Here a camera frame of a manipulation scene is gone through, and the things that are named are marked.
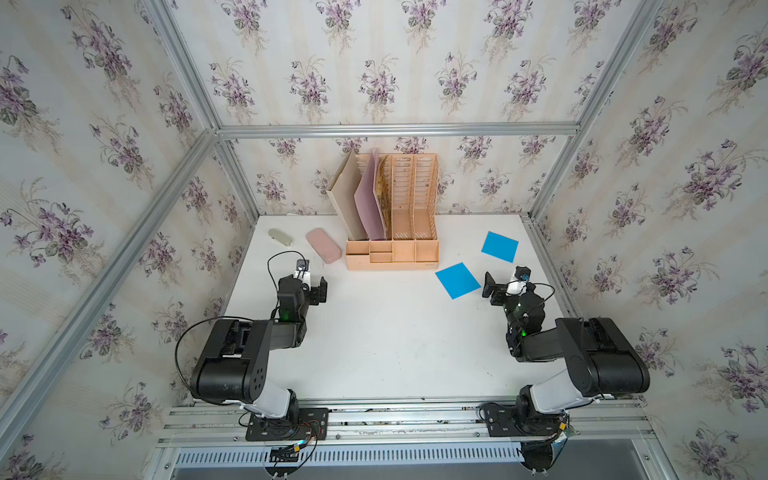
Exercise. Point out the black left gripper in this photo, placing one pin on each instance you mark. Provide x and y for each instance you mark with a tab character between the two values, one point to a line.
313	297

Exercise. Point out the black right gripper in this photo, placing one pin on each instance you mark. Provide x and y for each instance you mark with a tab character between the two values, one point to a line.
489	287

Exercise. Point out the blue square paper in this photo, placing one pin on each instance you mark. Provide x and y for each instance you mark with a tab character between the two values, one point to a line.
457	280
500	247

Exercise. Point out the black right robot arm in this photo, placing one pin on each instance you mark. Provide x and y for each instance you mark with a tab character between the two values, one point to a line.
599	360

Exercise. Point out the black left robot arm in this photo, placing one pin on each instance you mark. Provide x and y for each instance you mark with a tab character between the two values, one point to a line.
232	368

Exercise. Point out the pink pencil case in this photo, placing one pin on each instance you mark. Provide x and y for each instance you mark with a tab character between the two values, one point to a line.
325	247

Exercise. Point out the grey green eraser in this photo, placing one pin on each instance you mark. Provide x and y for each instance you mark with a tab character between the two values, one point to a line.
281	237

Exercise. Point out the pink folder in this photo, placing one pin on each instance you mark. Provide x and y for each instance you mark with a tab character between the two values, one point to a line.
366	200

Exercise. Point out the peach plastic file organizer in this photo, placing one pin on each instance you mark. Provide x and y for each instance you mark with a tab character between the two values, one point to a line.
414	243

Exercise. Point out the beige folder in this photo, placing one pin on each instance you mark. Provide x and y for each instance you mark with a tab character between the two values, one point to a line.
341	195

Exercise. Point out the patterned yellow book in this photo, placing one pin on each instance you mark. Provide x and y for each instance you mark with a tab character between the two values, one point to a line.
382	179

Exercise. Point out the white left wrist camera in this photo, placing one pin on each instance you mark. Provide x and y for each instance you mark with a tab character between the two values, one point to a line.
302	271

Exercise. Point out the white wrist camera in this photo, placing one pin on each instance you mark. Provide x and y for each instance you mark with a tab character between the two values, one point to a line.
518	283
302	271

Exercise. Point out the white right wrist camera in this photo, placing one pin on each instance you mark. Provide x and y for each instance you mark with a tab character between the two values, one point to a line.
518	283

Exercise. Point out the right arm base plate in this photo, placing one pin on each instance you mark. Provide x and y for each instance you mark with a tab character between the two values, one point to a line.
511	421

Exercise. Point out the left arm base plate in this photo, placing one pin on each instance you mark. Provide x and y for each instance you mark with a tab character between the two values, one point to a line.
309	424

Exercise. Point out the aluminium mounting rail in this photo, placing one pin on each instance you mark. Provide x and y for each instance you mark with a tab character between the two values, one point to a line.
367	422

